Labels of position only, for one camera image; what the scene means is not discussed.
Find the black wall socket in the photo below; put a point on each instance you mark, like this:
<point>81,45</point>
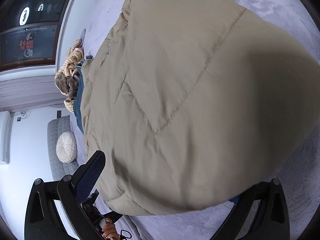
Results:
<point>59,114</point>

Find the white air conditioner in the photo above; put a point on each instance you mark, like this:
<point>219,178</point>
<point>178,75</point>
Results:
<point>5,137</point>

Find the white curtain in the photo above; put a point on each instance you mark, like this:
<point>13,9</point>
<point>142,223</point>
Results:
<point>27,91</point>

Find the dark window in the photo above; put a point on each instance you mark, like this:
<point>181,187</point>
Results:
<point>32,32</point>

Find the beige puffer jacket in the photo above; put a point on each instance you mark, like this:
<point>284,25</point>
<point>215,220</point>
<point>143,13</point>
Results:
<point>187,100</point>

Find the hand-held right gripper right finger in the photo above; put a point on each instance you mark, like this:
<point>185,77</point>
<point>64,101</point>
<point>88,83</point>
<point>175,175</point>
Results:
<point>251,205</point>

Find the tan striped garment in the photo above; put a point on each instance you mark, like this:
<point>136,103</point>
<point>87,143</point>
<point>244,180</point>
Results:
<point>72,60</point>

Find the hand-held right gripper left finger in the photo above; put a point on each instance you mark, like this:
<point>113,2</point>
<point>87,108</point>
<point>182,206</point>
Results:
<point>96,166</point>

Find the blue jeans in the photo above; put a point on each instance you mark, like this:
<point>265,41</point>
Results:
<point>79,105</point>

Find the person's left hand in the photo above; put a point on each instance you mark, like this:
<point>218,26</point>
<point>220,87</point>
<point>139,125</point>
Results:
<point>109,230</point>

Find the white round pillow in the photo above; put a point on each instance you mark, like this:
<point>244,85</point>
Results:
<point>66,147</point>

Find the small purple-grey cloth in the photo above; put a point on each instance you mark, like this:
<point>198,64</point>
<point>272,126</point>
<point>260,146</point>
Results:
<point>82,36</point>

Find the brown plush garment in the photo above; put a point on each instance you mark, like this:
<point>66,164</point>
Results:
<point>67,86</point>

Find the grey quilted headboard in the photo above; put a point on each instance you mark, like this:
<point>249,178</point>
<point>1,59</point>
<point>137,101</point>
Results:
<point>56,130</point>

